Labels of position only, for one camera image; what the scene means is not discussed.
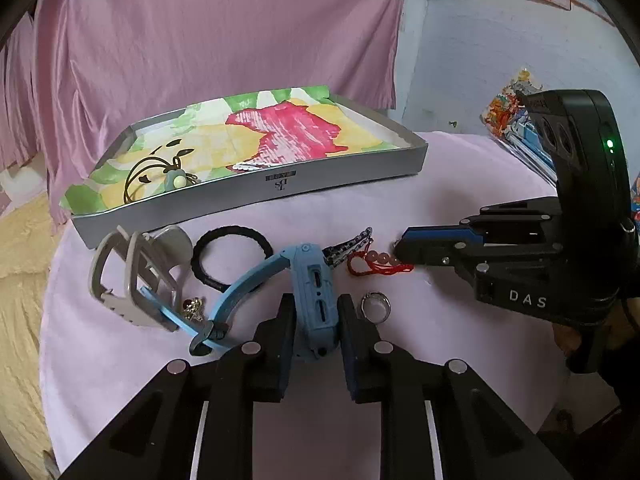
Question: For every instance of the person's right hand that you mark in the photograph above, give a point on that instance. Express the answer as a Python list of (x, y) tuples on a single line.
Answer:
[(566, 341)]

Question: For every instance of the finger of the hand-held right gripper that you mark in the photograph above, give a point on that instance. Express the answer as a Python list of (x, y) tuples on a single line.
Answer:
[(435, 236), (440, 256)]

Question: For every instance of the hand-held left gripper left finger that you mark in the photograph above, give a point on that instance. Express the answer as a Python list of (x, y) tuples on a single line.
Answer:
[(287, 345)]

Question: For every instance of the yellow fluffy blanket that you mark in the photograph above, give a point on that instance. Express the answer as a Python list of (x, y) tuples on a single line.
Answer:
[(22, 285)]

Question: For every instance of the colourful plastic packet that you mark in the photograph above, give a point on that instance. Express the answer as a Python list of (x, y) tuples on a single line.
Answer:
[(505, 105)]

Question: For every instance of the blue wrist watch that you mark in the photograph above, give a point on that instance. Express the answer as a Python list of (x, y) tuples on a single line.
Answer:
[(312, 280)]

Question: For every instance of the pink table cloth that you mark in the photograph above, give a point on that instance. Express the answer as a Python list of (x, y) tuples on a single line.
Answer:
[(450, 200)]

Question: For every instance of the pink curtain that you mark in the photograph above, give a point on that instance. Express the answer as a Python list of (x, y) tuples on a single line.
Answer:
[(200, 35)]

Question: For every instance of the grey shallow tray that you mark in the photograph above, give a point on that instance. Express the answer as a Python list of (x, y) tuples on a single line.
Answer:
[(320, 185)]

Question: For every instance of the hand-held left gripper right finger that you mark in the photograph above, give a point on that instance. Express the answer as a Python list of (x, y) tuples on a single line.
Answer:
[(348, 350)]

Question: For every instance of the grey hair claw clip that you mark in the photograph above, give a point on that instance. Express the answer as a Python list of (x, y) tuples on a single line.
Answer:
[(125, 270)]

